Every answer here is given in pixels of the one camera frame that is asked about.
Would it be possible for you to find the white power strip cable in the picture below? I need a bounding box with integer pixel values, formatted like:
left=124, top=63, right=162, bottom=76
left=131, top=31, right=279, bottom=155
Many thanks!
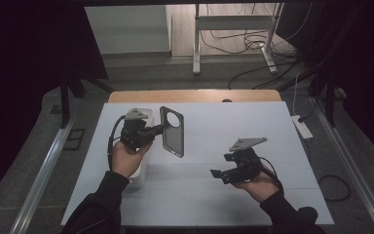
left=291, top=72, right=301, bottom=117

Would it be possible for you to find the white power strip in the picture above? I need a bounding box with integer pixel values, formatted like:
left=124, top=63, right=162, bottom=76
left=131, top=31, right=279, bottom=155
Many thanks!
left=290, top=114, right=314, bottom=140

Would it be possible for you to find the grey phone case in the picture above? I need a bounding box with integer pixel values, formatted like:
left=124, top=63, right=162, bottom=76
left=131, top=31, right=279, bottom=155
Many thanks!
left=159, top=105, right=185, bottom=159

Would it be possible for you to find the black metal stand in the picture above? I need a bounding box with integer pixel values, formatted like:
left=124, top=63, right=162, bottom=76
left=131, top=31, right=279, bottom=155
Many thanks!
left=308, top=64, right=349, bottom=128
left=59, top=69, right=115, bottom=130

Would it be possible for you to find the person's right hand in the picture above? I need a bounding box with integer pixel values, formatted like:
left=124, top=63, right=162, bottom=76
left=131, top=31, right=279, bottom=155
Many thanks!
left=232, top=171, right=281, bottom=204

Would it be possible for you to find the white table cover board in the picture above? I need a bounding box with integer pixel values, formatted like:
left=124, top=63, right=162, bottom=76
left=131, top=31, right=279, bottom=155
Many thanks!
left=60, top=100, right=335, bottom=226

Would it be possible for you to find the person's left hand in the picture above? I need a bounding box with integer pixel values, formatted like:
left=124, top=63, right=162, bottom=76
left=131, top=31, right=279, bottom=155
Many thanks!
left=111, top=140, right=154, bottom=179

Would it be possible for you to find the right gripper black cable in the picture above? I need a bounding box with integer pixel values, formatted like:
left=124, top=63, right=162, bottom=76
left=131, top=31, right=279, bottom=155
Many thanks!
left=258, top=156, right=352, bottom=202

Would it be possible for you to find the white cabinet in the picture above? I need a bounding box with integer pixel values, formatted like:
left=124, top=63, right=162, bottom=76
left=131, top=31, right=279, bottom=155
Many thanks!
left=85, top=4, right=171, bottom=56

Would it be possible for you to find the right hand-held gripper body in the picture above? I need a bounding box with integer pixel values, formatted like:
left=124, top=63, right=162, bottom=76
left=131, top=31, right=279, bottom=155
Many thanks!
left=221, top=136, right=268, bottom=185

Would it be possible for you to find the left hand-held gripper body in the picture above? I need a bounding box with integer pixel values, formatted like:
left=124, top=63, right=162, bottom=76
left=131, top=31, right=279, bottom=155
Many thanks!
left=120, top=107, right=154, bottom=152

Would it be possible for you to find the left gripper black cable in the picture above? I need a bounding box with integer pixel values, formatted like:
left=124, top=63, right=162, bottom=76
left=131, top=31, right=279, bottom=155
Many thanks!
left=106, top=114, right=128, bottom=172

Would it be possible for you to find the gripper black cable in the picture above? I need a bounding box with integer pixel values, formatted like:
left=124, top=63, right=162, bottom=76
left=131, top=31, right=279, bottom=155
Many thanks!
left=106, top=114, right=128, bottom=172
left=258, top=156, right=352, bottom=202

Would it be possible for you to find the black floor plate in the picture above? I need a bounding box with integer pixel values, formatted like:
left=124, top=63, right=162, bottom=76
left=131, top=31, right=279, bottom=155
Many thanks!
left=62, top=128, right=86, bottom=151

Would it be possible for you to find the white metal desk frame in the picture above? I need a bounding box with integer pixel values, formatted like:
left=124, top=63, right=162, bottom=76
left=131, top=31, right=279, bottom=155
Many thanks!
left=192, top=3, right=285, bottom=76

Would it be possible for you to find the aluminium rail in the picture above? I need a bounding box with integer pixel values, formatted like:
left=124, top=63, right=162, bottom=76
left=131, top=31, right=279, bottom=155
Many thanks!
left=18, top=118, right=76, bottom=234
left=311, top=97, right=374, bottom=234

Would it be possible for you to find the dark curtain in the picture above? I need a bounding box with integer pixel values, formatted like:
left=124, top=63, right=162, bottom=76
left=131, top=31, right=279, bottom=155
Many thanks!
left=0, top=0, right=109, bottom=209
left=277, top=0, right=374, bottom=160

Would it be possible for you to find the tangle of black floor cables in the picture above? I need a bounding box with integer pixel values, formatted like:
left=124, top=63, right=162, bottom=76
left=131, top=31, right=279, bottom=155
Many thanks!
left=199, top=3, right=306, bottom=91

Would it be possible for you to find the white plastic storage bin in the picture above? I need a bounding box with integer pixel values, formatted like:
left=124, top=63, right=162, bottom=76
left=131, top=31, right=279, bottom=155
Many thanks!
left=123, top=107, right=156, bottom=191

